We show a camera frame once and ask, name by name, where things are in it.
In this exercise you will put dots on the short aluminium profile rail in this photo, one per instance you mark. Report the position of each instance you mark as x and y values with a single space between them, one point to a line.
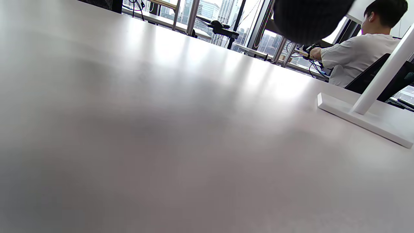
193 16

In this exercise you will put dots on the white headphone stand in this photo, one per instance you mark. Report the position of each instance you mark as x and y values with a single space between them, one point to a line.
381 74

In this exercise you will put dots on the black handheld device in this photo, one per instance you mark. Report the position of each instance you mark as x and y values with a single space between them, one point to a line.
309 49

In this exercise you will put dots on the black mesh office chair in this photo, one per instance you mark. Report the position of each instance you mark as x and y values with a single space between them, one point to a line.
103 4

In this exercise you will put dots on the white headphone stand base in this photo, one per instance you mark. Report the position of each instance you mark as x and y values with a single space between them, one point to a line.
372 124

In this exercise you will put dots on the white desk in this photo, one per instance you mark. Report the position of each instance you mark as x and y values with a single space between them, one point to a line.
255 51
155 18

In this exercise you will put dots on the tall aluminium profile post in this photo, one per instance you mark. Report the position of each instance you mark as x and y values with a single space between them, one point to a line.
176 14

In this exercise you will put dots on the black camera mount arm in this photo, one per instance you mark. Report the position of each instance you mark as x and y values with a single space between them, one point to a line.
223 29

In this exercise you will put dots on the person's left hand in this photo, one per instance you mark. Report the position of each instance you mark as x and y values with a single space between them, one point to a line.
307 19

